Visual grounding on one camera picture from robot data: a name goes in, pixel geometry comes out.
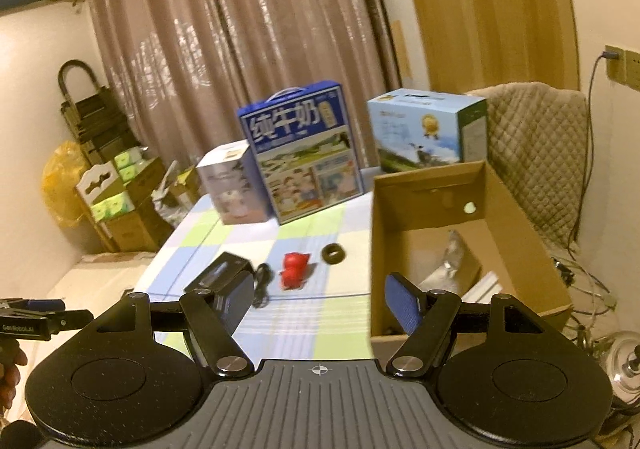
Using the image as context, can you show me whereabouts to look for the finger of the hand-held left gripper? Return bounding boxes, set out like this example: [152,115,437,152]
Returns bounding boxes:
[50,309,95,331]
[0,298,66,313]

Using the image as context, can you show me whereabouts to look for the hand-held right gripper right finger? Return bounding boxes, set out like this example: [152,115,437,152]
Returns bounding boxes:
[385,271,563,378]

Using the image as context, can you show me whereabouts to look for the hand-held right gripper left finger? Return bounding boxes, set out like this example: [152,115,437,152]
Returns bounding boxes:
[85,273,256,378]

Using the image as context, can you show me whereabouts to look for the black rectangular box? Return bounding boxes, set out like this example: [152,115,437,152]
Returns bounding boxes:
[184,251,256,326]

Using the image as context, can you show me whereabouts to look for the red toy figure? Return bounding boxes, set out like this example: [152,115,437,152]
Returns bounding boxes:
[278,251,316,291]

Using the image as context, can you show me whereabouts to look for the silver foil packet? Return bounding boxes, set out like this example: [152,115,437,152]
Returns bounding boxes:
[419,229,482,296]

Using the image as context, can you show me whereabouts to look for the cardboard box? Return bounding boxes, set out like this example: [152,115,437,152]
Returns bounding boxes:
[369,160,574,361]

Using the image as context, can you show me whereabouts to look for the person's left hand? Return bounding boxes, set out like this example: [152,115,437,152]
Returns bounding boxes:
[0,339,29,413]

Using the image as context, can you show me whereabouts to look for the white humidifier box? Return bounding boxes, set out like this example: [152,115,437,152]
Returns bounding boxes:
[196,139,274,225]

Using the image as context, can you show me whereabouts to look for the yellow plastic bag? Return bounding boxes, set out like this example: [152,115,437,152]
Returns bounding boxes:
[42,141,92,230]

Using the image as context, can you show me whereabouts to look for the small cardboard carton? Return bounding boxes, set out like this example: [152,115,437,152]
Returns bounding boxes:
[170,164,204,208]

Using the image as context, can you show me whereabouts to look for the cardboard carton of tissue packs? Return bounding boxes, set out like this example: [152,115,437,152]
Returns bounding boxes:
[106,148,174,253]

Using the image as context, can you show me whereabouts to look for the white tissue display box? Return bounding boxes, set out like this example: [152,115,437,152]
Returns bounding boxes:
[75,160,127,223]

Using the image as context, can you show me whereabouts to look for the dark blue milk carton box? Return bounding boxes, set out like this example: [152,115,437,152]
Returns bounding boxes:
[236,83,365,225]

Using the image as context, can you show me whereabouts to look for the light blue milk carton box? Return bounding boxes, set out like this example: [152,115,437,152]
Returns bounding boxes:
[367,89,489,174]

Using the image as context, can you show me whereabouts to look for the black folding cart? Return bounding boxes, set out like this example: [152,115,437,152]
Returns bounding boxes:
[57,60,137,166]

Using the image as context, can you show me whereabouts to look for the chair with quilted cover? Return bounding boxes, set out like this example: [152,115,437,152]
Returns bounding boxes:
[466,82,589,251]

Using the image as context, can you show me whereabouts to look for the metal pot lid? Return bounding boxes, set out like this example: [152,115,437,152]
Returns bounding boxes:
[592,331,640,403]

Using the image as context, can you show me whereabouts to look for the brown curtain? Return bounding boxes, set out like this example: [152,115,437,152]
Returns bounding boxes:
[85,0,402,182]

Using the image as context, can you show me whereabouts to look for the wooden wardrobe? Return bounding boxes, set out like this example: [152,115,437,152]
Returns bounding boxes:
[392,0,581,96]

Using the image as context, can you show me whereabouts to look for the black cord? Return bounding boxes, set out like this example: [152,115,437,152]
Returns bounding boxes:
[252,262,274,308]

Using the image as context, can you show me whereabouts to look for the tangled floor cables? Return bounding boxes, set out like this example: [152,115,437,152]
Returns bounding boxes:
[549,253,618,317]

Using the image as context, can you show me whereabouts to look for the dark power cable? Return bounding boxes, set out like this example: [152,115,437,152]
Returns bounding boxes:
[566,54,609,251]

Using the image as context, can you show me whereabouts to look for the wall socket with plug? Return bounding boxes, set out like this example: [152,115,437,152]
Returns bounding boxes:
[604,44,629,80]

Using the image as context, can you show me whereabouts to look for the empty wall socket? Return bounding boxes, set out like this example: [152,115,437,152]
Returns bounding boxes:
[622,54,640,91]

